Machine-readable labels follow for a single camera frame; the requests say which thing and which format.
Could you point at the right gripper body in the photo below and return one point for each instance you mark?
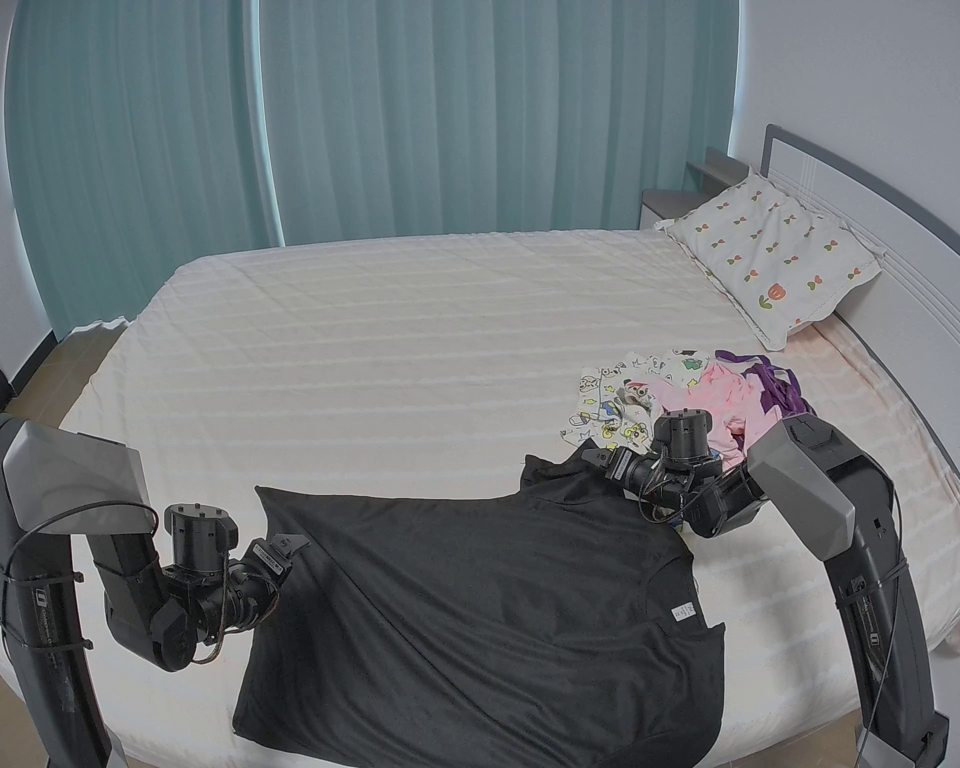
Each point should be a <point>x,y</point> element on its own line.
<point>634,472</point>

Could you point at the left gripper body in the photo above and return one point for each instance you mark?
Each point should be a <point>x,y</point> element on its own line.
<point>259,581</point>

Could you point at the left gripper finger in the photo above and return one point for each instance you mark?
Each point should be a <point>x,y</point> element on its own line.
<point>291,543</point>

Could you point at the black T-shirt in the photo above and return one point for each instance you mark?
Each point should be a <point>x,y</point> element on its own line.
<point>480,622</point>

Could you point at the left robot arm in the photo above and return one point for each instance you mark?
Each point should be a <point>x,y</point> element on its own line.
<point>75,480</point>

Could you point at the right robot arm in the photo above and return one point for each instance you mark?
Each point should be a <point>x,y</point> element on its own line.
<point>802,480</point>

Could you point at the bed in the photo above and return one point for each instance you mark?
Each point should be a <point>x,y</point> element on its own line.
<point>375,360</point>

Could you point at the white printed pyjama garment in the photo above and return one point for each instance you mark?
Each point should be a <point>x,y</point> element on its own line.
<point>607,405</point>

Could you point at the pink garment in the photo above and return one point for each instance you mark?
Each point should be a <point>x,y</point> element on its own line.
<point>720,397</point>

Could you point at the purple satin garment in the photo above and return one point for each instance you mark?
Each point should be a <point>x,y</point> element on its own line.
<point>780,390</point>

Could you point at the white printed pillow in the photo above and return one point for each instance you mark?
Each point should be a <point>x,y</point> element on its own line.
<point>772,255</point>

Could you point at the grey bedside table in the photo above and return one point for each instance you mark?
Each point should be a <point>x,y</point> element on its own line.
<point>671,204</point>

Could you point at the blue-green curtain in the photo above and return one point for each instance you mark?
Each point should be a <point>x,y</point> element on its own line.
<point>495,112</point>
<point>142,150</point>

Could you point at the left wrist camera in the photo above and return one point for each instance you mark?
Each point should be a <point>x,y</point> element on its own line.
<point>229,536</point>

